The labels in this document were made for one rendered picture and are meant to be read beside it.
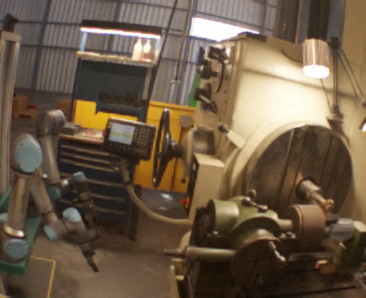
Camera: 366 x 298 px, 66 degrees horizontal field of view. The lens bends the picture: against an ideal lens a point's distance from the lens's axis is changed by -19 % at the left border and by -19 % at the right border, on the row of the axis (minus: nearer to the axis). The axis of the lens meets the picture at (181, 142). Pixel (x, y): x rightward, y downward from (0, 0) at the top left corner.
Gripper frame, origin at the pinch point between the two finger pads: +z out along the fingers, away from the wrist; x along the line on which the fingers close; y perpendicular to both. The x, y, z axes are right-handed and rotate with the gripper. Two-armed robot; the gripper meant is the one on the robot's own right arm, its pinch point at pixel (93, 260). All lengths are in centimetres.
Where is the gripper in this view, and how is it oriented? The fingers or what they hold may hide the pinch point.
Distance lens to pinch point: 165.1
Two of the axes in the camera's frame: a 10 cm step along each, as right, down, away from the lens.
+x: 3.1, 3.8, -8.7
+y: -9.4, 2.9, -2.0
